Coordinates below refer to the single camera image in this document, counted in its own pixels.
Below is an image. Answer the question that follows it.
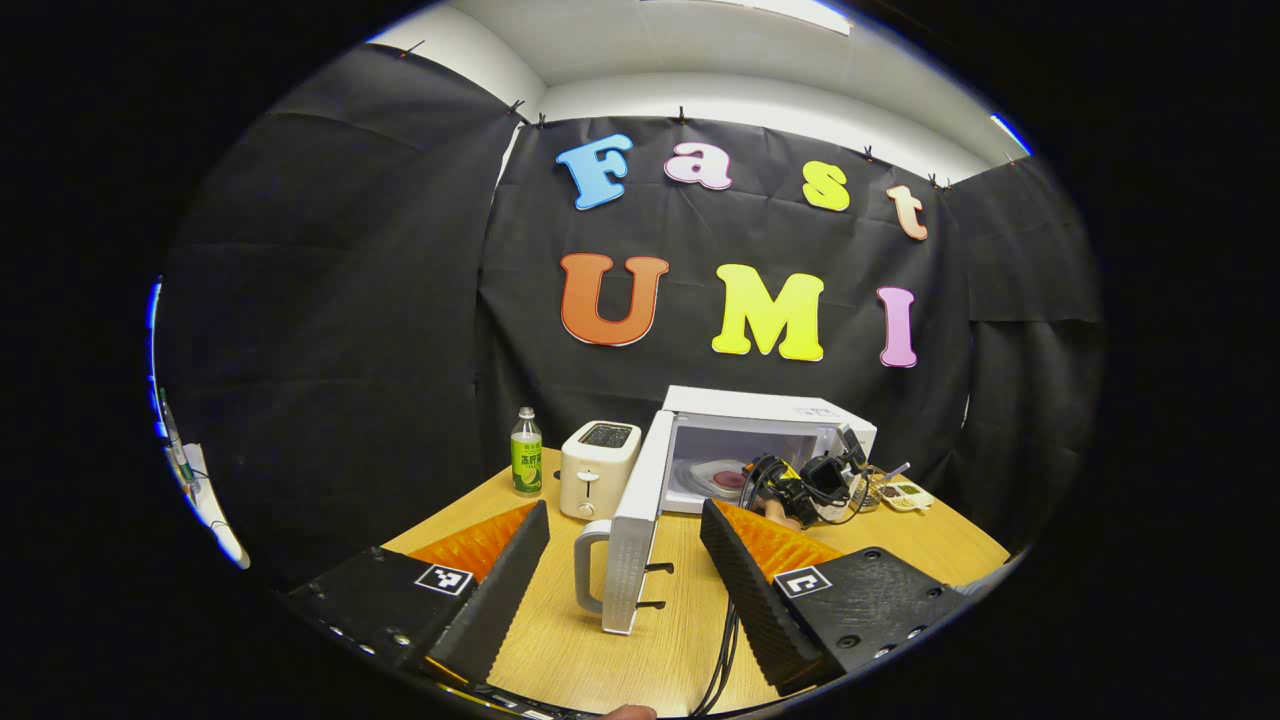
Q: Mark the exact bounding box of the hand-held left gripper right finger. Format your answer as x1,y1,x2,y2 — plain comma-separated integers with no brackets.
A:
699,498,973,698

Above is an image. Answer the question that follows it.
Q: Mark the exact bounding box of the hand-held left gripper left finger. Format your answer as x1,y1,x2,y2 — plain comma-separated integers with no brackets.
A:
285,500,552,691

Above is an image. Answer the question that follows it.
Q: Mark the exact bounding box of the white square plate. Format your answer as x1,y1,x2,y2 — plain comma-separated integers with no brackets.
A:
684,458,751,497

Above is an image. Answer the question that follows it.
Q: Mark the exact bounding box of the white microwave oven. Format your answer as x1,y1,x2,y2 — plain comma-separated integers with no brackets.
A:
573,385,879,637

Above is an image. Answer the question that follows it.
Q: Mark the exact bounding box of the white divided snack dish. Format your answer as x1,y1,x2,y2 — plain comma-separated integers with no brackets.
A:
875,479,937,514

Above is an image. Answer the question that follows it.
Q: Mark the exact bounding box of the green label drink bottle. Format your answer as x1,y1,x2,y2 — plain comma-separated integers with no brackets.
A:
510,406,544,498

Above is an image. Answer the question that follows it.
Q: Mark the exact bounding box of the white toaster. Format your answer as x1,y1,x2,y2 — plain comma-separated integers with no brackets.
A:
558,420,643,522

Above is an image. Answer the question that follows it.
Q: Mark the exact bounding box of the white board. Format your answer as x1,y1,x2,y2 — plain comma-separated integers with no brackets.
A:
160,440,251,571

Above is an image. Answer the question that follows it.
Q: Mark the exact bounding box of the black backdrop cloth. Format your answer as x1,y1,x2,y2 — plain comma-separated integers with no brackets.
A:
150,45,1107,593

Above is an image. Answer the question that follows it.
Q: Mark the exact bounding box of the large ceiling light panel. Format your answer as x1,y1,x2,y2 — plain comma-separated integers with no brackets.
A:
700,0,852,37

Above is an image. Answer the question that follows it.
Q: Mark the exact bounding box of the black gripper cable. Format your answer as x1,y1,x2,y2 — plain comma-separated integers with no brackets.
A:
690,598,743,717

